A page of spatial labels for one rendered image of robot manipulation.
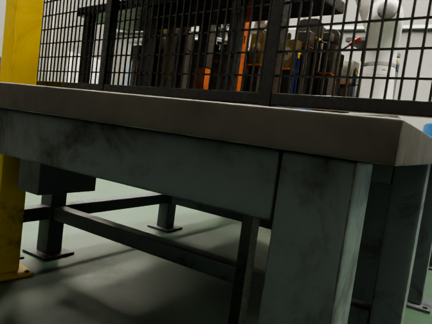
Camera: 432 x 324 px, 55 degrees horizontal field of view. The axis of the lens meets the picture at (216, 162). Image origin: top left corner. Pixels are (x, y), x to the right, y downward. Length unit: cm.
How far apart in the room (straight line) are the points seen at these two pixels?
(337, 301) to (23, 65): 148
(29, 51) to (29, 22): 10
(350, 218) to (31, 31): 149
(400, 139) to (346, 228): 11
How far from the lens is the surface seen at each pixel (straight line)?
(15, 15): 173
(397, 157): 37
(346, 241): 43
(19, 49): 172
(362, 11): 181
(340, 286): 45
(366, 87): 165
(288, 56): 178
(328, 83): 185
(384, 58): 167
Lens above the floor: 67
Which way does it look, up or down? 5 degrees down
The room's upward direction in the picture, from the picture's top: 7 degrees clockwise
